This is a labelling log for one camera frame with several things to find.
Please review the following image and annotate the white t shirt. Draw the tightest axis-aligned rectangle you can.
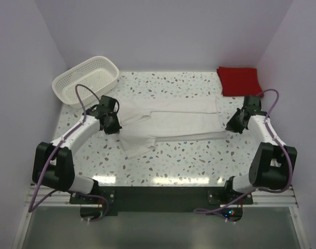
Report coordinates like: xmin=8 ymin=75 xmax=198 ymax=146
xmin=118 ymin=96 xmax=226 ymax=158

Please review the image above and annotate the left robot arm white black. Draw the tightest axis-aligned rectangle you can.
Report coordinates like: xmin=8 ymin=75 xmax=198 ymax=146
xmin=32 ymin=95 xmax=122 ymax=203

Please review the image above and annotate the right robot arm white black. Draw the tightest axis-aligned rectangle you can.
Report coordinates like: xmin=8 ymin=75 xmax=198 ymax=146
xmin=222 ymin=95 xmax=297 ymax=204

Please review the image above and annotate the folded red t shirt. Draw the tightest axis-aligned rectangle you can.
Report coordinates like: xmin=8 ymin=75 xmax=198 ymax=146
xmin=217 ymin=66 xmax=264 ymax=98

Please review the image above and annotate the white plastic perforated basket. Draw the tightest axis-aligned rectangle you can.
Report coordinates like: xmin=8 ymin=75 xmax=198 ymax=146
xmin=52 ymin=56 xmax=119 ymax=109

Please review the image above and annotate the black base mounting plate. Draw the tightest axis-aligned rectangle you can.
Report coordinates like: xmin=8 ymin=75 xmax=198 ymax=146
xmin=69 ymin=186 xmax=241 ymax=219

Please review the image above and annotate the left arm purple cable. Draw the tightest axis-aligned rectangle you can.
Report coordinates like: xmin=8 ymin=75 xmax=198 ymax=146
xmin=27 ymin=84 xmax=109 ymax=223

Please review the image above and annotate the aluminium extrusion rail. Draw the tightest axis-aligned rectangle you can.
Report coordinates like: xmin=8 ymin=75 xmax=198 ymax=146
xmin=25 ymin=186 xmax=298 ymax=208

